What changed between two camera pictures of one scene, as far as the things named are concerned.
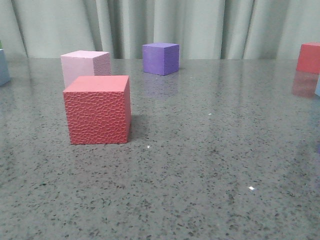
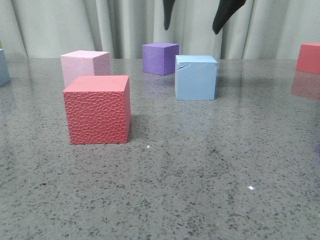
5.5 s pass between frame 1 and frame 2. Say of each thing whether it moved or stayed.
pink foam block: stayed
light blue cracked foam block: moved
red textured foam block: stayed
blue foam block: stayed
